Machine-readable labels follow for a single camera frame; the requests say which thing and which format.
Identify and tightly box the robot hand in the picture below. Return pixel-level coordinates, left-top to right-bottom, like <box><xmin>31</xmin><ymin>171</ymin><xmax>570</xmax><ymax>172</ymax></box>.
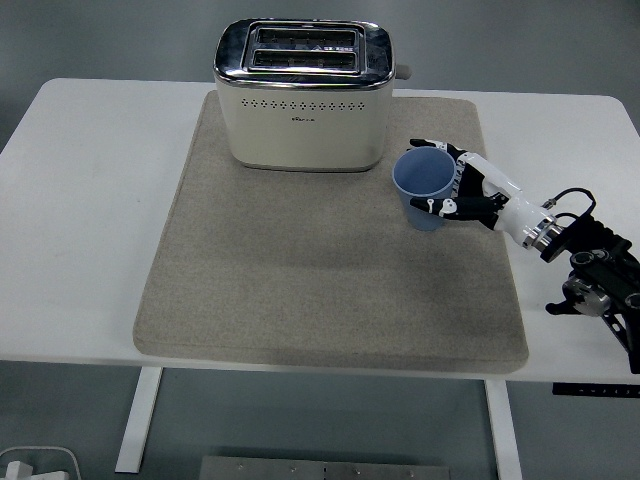
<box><xmin>408</xmin><ymin>138</ymin><xmax>554</xmax><ymax>249</ymax></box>

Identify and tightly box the blue ribbed plastic cup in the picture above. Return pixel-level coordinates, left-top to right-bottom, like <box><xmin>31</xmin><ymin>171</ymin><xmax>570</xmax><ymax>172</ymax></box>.
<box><xmin>391</xmin><ymin>146</ymin><xmax>457</xmax><ymax>233</ymax></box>

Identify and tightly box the black table control panel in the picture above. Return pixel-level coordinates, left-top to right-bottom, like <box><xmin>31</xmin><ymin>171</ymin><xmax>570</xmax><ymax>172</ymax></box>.
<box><xmin>552</xmin><ymin>383</ymin><xmax>640</xmax><ymax>396</ymax></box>

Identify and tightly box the beige felt mat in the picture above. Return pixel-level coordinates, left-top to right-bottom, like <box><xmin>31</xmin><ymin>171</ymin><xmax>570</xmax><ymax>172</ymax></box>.
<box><xmin>131</xmin><ymin>92</ymin><xmax>530</xmax><ymax>376</ymax></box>

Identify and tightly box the cream toaster with chrome top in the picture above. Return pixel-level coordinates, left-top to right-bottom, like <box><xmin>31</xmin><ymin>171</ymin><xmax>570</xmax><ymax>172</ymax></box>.
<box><xmin>212</xmin><ymin>18</ymin><xmax>414</xmax><ymax>174</ymax></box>

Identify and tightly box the white table leg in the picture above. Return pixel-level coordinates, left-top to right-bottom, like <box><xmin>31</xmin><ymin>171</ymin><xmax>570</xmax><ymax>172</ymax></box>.
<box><xmin>114</xmin><ymin>367</ymin><xmax>164</xmax><ymax>474</ymax></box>
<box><xmin>483</xmin><ymin>378</ymin><xmax>524</xmax><ymax>480</ymax></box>

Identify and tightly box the grey metal plate with screws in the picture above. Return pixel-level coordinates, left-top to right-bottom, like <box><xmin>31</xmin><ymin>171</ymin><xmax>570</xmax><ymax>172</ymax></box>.
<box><xmin>198</xmin><ymin>455</ymin><xmax>454</xmax><ymax>480</ymax></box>

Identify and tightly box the white plastic bin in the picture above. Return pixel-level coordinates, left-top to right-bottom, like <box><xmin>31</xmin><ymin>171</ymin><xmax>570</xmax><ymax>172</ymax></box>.
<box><xmin>0</xmin><ymin>446</ymin><xmax>81</xmax><ymax>480</ymax></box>

